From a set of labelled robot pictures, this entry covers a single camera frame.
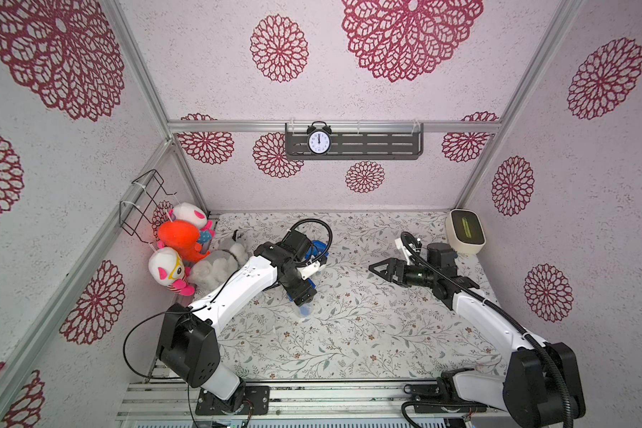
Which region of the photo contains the upper white pink plush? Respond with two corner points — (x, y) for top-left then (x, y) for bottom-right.
(169, 203), (213, 231)

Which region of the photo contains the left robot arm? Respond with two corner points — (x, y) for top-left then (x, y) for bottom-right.
(156, 230), (329, 408)

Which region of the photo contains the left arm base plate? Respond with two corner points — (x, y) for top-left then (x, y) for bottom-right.
(195, 384), (271, 417)

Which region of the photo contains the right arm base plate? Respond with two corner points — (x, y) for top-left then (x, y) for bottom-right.
(403, 379), (488, 414)

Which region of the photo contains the cream box with green window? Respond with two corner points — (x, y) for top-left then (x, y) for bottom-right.
(445, 209), (487, 255)

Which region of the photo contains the lower white pink plush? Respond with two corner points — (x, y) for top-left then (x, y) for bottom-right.
(148, 247), (195, 296)

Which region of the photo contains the black alarm clock on shelf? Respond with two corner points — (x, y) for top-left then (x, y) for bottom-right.
(307, 121), (333, 155)

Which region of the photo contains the red plush toy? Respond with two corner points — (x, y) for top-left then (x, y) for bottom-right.
(157, 220), (207, 263)

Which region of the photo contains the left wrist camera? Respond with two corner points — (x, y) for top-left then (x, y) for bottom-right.
(298, 256), (327, 280)

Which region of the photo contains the black wire basket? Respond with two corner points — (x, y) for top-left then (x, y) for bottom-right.
(118, 169), (176, 244)

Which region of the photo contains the blue lid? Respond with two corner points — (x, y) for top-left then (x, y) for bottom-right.
(286, 278), (317, 306)
(306, 240), (327, 260)

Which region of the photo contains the clear plastic container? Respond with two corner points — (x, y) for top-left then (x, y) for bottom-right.
(294, 303), (313, 321)

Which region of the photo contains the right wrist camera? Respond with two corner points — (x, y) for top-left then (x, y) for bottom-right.
(395, 231), (422, 265)

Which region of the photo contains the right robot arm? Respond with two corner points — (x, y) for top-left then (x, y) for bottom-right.
(368, 243), (586, 427)

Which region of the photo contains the white pink plush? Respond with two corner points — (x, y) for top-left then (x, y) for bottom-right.
(169, 203), (213, 231)
(148, 247), (195, 296)

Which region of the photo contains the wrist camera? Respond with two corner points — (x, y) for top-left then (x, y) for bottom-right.
(298, 256), (327, 280)
(395, 231), (422, 265)

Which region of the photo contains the white small plush dog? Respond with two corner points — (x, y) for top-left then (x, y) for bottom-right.
(188, 230), (250, 299)

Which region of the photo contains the grey wall shelf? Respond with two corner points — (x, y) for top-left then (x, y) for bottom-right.
(284, 122), (424, 161)

